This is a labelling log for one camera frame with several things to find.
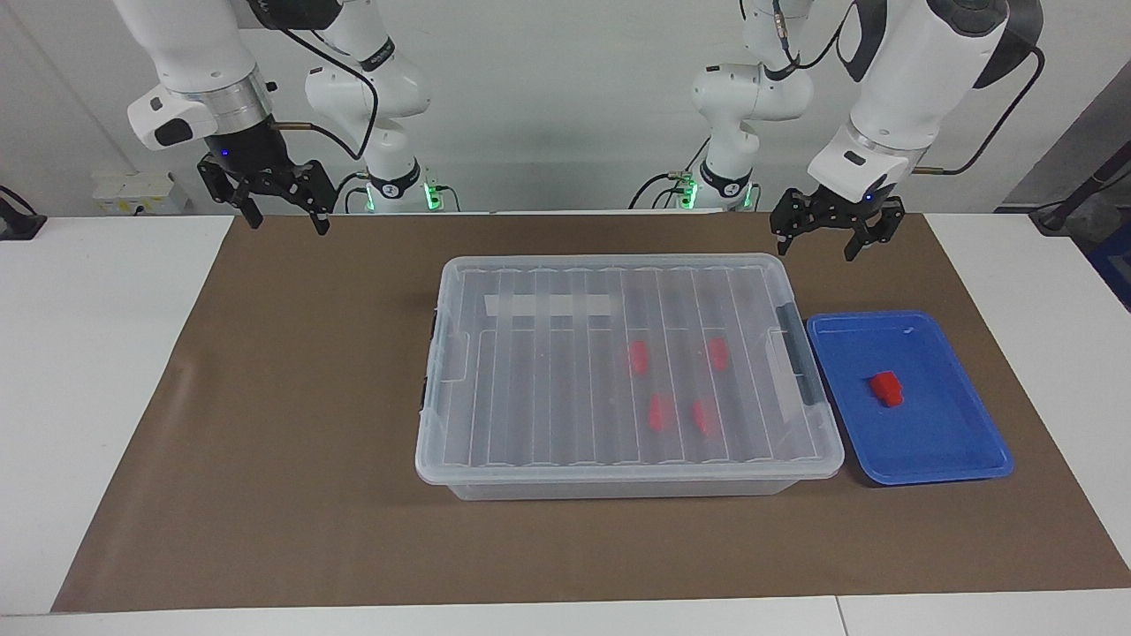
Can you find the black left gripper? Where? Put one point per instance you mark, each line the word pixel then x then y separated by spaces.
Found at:
pixel 853 203

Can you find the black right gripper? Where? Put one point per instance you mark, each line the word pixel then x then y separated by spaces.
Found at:
pixel 252 155

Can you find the red block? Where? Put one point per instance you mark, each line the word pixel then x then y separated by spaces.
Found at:
pixel 886 389
pixel 661 412
pixel 638 357
pixel 717 353
pixel 704 417

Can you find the clear plastic box lid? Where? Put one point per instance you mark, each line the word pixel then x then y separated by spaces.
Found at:
pixel 530 397

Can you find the black box latch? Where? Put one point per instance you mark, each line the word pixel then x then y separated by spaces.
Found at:
pixel 430 362
pixel 808 362

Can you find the blue plastic tray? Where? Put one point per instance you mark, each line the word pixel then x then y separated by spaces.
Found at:
pixel 937 442

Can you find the clear plastic storage box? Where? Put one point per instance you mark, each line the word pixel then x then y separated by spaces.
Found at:
pixel 618 488

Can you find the black tripod leg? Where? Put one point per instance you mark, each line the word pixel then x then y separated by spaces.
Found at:
pixel 1056 215

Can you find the black stand foot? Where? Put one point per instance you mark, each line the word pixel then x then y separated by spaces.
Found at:
pixel 18 225

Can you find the dark grey partition panel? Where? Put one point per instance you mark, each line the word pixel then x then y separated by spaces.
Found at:
pixel 1087 150

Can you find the blue crate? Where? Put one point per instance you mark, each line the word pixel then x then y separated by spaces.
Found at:
pixel 1115 265

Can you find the brown paper table mat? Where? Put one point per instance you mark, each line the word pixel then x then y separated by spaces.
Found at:
pixel 265 530

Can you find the white wall socket strip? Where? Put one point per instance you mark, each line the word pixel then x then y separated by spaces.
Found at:
pixel 132 190

